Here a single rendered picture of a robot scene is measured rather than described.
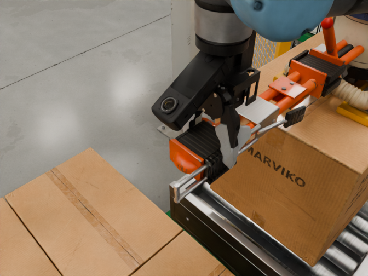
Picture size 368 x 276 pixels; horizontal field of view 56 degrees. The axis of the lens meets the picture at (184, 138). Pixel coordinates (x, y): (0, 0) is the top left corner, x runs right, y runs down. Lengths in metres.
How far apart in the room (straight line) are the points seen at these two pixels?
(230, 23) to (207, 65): 0.07
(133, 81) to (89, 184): 1.67
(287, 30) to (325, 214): 0.67
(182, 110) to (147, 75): 2.62
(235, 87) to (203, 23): 0.10
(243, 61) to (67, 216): 1.02
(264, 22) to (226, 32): 0.14
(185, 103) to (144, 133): 2.02
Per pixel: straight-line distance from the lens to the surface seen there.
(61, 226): 1.36
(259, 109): 0.65
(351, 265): 1.33
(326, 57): 0.84
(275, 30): 0.31
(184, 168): 0.55
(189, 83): 0.45
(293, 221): 1.02
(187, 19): 1.95
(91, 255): 1.27
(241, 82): 0.49
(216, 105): 0.49
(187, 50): 2.02
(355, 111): 0.93
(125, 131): 2.49
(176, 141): 0.56
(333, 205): 0.89
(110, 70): 3.18
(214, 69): 0.45
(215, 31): 0.43
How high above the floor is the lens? 1.62
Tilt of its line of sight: 42 degrees down
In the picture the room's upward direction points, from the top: straight up
